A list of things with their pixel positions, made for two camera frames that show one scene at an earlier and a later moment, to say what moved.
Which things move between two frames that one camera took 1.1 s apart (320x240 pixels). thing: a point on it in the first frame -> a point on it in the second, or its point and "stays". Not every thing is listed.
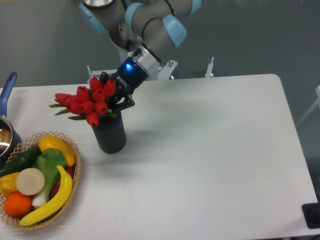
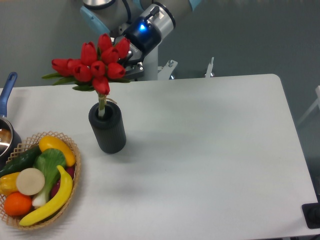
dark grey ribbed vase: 110,133 stays
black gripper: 128,78 -> 144,36
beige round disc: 30,181 stays
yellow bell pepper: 8,184 stays
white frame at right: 317,102 stays
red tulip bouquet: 88,103 -> 96,67
